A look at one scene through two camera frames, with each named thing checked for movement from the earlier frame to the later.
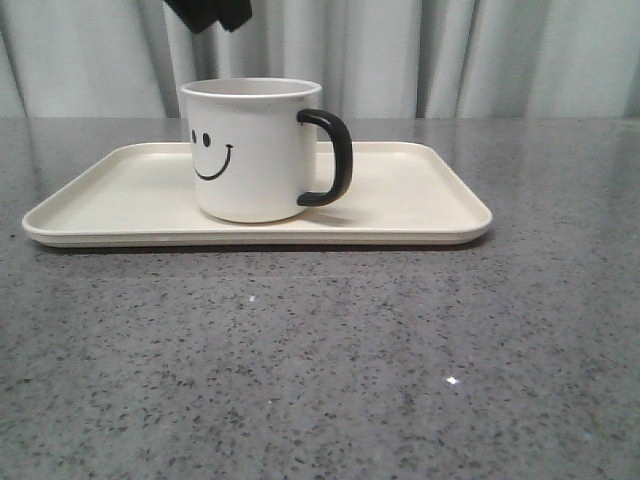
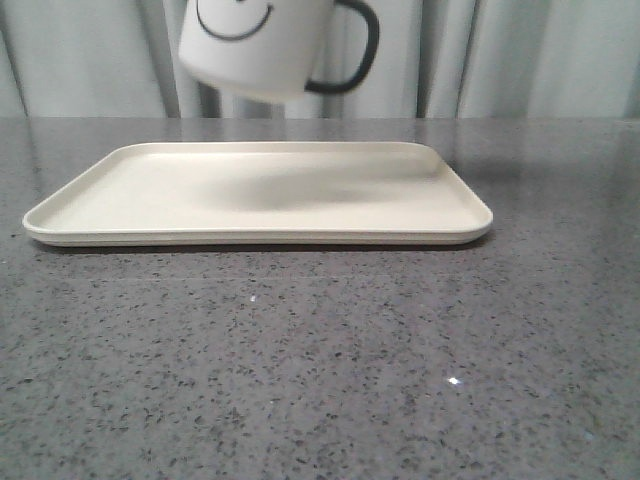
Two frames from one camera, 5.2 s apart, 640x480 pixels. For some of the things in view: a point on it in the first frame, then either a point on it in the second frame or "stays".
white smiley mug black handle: x=254 y=147 → x=268 y=50
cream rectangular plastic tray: x=144 y=196 stays
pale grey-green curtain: x=369 y=58 stays
